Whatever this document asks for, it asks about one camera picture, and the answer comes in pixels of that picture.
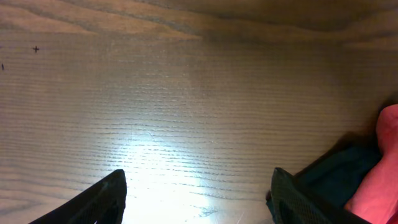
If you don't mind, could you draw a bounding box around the black garment under t-shirt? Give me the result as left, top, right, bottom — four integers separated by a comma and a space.
296, 145, 381, 208

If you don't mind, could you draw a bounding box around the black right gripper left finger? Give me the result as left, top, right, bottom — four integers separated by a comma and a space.
30, 169, 127, 224

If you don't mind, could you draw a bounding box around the red printed t-shirt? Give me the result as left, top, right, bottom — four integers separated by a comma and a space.
345, 105, 397, 224

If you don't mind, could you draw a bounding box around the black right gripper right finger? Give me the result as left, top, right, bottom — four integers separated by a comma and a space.
270, 167, 369, 224

